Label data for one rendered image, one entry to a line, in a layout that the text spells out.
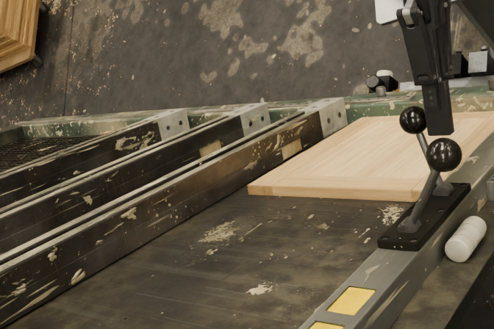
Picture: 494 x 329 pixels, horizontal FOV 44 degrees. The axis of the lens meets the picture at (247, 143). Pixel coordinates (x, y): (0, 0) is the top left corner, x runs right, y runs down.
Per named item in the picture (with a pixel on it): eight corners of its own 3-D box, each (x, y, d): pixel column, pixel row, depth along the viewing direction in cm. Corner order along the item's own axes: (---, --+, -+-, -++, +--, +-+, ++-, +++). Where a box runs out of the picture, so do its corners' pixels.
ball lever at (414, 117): (464, 192, 81) (426, 98, 80) (455, 202, 78) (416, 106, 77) (437, 197, 83) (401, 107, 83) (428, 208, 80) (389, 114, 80)
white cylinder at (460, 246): (470, 264, 70) (489, 236, 77) (467, 241, 70) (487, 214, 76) (445, 261, 72) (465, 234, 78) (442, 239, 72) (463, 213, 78)
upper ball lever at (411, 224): (426, 236, 73) (472, 143, 66) (414, 250, 70) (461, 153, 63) (398, 220, 74) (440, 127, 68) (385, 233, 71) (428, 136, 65)
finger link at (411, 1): (428, -25, 73) (412, -22, 69) (433, 19, 74) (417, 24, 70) (409, -21, 74) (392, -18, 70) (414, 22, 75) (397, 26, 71)
